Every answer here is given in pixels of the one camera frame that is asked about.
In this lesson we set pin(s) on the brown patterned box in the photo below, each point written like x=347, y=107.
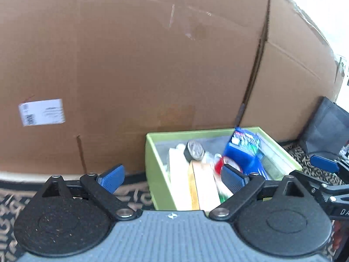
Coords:
x=205, y=188

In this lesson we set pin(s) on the black and tan patterned mat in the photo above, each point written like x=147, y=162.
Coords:
x=133, y=191

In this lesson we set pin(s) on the glossy blue pack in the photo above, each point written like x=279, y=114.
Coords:
x=240, y=152

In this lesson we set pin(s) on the large brown cardboard box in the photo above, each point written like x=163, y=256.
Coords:
x=136, y=60

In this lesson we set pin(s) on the light green shoe box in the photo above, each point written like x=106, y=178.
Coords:
x=158, y=174

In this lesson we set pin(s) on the black round tin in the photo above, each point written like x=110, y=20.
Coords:
x=194, y=150

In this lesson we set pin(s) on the dark grey bag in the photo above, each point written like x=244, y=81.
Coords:
x=324, y=131

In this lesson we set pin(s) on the red round object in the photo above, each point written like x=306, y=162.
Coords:
x=218, y=166

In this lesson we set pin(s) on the white shipping label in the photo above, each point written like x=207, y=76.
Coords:
x=42, y=112

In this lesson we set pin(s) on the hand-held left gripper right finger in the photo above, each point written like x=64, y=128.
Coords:
x=233, y=178

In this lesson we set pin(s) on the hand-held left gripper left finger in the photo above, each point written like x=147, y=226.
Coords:
x=111, y=178

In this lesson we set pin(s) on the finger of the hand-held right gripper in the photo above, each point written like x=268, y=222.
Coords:
x=323, y=162
x=310, y=181

